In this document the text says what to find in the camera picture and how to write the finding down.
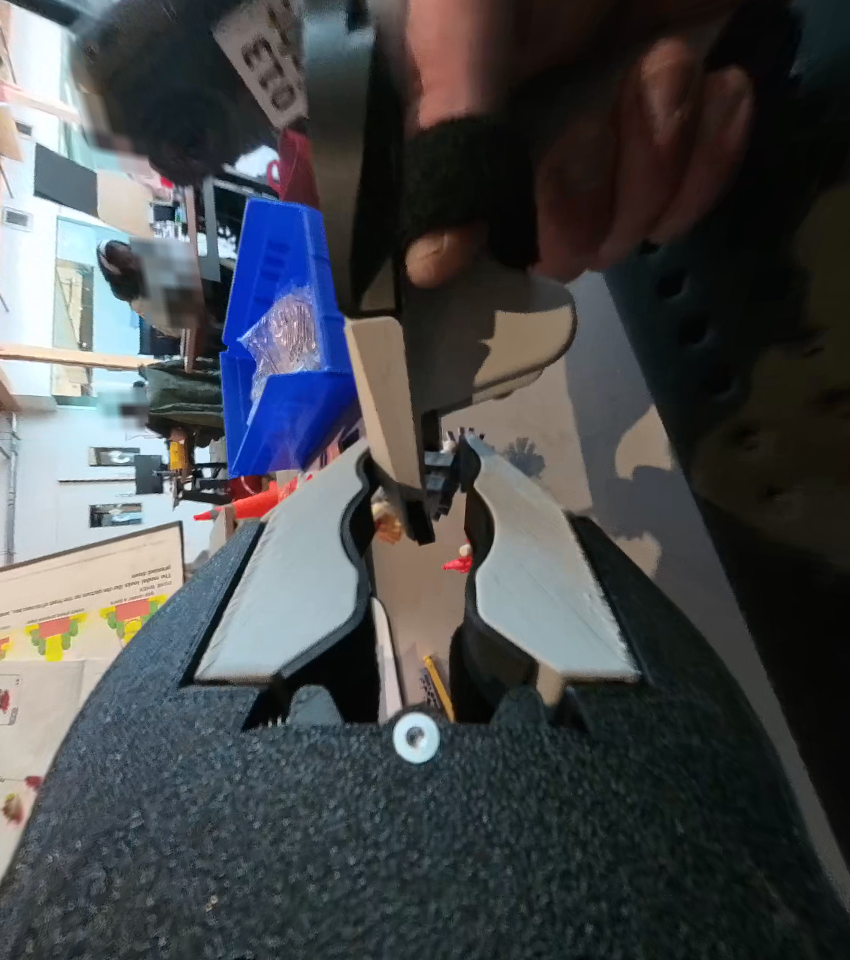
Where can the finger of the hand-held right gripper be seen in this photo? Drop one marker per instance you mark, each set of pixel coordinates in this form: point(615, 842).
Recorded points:
point(387, 390)

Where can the clear plastic bag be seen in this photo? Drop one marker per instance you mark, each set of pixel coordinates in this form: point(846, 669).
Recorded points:
point(290, 330)

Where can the blue snowflake toy connector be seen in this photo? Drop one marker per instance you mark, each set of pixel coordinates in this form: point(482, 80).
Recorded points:
point(441, 480)

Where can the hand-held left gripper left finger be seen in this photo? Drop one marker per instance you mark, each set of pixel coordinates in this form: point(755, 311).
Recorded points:
point(290, 600)

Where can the black perforated board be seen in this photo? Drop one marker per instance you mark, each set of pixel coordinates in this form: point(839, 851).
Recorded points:
point(769, 337)

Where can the person's right hand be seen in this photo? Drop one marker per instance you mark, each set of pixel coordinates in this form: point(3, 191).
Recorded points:
point(604, 112)

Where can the red orange tote bag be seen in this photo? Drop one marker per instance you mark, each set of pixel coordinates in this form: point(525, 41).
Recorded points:
point(297, 172)

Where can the blue plastic bin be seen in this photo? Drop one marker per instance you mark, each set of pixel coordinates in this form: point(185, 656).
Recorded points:
point(282, 420)

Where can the grey and red toy model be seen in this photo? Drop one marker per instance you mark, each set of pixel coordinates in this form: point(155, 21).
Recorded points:
point(386, 523)

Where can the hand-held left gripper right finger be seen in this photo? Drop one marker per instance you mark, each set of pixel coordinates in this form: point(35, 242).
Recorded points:
point(552, 592)

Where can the toy instruction booklet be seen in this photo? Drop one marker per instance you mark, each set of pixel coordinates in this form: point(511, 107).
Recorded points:
point(57, 600)

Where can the long yellow toy rod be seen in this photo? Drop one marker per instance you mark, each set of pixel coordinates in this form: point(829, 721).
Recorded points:
point(440, 690)

